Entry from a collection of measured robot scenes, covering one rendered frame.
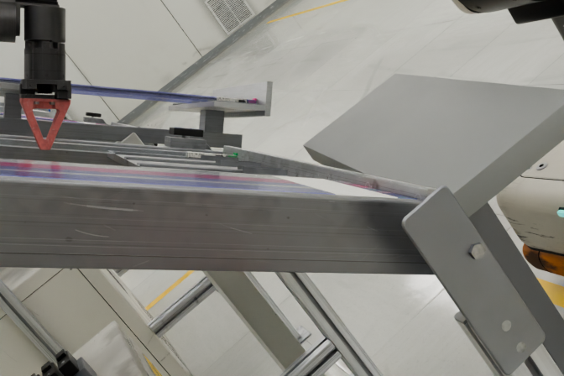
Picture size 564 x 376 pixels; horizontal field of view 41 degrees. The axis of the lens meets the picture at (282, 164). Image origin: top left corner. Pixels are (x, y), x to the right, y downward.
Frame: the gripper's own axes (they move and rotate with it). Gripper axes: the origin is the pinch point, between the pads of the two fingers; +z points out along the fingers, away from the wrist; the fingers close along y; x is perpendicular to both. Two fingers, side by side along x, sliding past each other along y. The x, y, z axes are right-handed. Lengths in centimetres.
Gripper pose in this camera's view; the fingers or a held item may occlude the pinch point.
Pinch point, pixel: (44, 143)
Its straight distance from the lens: 115.9
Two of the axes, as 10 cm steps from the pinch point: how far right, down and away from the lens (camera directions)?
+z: -0.2, 10.0, 0.7
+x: 9.4, 0.0, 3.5
